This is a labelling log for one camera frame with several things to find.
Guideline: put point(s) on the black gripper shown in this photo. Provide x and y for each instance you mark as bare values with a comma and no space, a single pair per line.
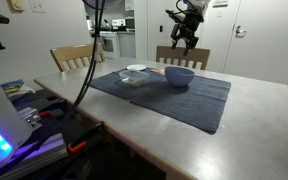
185,28

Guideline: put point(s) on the blue bowl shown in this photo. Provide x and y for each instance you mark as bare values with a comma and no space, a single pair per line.
178,76

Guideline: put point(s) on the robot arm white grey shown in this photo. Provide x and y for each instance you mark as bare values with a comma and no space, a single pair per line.
199,6

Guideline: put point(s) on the wooden chair far left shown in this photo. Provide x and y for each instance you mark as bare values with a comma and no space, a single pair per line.
196,58

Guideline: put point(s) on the white round plate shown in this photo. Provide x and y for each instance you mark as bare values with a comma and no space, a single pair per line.
138,67

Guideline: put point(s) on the clear plastic container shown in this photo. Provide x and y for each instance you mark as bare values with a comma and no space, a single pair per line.
134,75

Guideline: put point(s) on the dark blue placemat side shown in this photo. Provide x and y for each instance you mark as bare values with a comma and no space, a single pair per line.
200,104

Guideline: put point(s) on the white stove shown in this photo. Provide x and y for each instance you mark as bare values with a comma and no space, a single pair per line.
109,41

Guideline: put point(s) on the light wooden chair right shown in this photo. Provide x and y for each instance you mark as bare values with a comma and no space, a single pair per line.
72,57

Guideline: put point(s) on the white door with handle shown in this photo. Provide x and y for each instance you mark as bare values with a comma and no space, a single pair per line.
259,44

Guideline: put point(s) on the orange handled clamp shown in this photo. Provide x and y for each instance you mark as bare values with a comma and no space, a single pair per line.
81,142

